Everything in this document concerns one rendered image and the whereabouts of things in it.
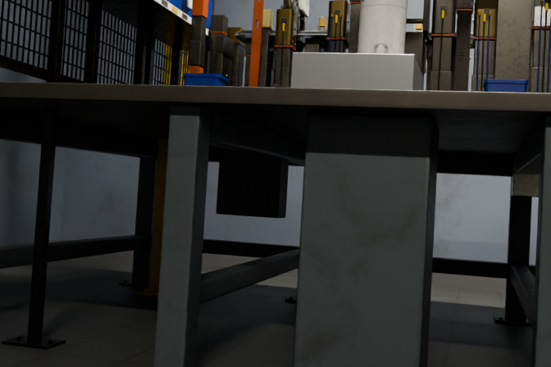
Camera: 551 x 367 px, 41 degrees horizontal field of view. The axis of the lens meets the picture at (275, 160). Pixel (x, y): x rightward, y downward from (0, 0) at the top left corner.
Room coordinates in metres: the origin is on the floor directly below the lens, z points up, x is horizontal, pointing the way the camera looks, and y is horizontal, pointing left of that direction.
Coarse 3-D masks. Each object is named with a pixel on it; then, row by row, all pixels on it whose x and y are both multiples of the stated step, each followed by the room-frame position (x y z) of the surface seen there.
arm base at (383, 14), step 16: (368, 0) 1.85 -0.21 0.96; (384, 0) 1.83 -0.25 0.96; (400, 0) 1.84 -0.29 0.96; (368, 16) 1.84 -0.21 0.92; (384, 16) 1.83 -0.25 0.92; (400, 16) 1.84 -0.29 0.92; (368, 32) 1.84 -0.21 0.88; (384, 32) 1.83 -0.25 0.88; (400, 32) 1.84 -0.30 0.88; (368, 48) 1.84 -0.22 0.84; (384, 48) 1.81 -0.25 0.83; (400, 48) 1.85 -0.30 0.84
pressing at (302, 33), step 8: (240, 32) 2.48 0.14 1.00; (248, 32) 2.48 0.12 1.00; (272, 32) 2.45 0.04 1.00; (304, 32) 2.43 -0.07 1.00; (312, 32) 2.42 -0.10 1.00; (320, 32) 2.42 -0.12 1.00; (456, 32) 2.32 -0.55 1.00; (472, 32) 2.31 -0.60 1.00; (240, 40) 2.59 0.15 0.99; (272, 40) 2.60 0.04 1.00; (304, 40) 2.57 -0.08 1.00; (472, 40) 2.41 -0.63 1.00; (472, 48) 2.49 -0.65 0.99
